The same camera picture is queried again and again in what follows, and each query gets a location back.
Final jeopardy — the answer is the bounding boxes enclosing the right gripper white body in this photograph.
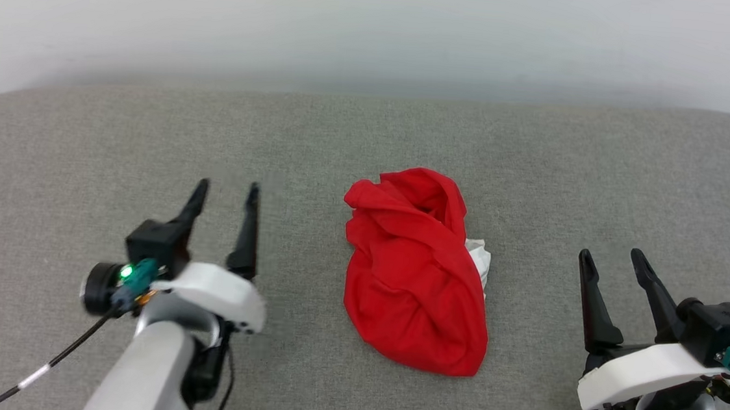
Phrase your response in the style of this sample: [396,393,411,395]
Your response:
[575,335,730,410]

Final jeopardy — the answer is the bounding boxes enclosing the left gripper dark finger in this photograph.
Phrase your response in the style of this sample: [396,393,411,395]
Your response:
[224,180,265,283]
[173,176,210,233]

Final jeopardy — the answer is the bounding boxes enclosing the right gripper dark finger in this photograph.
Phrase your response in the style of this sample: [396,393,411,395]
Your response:
[571,248,631,357]
[623,248,692,346]

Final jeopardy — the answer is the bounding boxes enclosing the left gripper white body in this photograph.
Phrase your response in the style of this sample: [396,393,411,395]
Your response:
[145,258,270,336]

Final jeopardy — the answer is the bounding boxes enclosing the red garment with white trim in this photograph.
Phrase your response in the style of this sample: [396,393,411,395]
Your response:
[330,161,501,379]

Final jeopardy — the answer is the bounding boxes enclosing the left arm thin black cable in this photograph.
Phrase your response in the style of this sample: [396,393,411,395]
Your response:
[214,340,238,410]

